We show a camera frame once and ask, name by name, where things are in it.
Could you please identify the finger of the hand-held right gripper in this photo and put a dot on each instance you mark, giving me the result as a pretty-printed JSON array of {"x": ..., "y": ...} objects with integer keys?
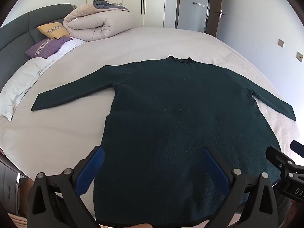
[
  {"x": 298, "y": 148},
  {"x": 277, "y": 158}
]

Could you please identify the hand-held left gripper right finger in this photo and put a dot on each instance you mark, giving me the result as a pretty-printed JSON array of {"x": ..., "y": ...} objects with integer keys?
[{"x": 215, "y": 168}]

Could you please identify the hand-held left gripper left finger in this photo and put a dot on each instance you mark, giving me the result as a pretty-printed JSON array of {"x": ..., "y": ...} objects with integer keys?
[{"x": 91, "y": 168}]

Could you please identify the dark green knit sweater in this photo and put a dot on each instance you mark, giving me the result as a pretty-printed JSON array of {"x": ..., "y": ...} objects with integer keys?
[{"x": 166, "y": 114}]

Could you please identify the dark nightstand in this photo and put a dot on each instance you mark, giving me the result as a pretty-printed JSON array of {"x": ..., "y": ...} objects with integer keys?
[{"x": 9, "y": 185}]

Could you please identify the white pillow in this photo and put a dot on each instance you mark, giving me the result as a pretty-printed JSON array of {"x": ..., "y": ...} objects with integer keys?
[{"x": 19, "y": 87}]

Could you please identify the purple patterned pillow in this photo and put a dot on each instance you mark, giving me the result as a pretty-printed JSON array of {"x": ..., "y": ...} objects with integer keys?
[{"x": 46, "y": 47}]

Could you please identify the bed with white sheet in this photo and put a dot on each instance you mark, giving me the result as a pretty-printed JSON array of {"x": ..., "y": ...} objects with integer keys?
[{"x": 166, "y": 42}]

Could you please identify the yellow patterned pillow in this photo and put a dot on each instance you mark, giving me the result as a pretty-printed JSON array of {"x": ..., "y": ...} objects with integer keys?
[{"x": 53, "y": 29}]

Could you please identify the folded beige duvet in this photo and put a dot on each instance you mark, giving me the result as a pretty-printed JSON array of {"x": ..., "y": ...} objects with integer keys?
[{"x": 99, "y": 21}]

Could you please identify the grey upholstered headboard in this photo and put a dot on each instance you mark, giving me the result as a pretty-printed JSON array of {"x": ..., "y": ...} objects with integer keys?
[{"x": 16, "y": 30}]

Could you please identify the brown wooden door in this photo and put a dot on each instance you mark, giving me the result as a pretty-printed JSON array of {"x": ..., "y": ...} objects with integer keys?
[{"x": 217, "y": 0}]

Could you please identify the cream wardrobe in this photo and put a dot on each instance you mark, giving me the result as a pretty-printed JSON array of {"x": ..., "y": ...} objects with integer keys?
[{"x": 133, "y": 2}]

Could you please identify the brass wall socket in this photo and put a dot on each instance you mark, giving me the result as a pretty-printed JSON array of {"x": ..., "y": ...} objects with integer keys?
[
  {"x": 281, "y": 43},
  {"x": 300, "y": 57}
]

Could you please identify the hallway wall switch panel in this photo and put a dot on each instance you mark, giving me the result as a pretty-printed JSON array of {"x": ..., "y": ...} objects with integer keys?
[{"x": 198, "y": 4}]

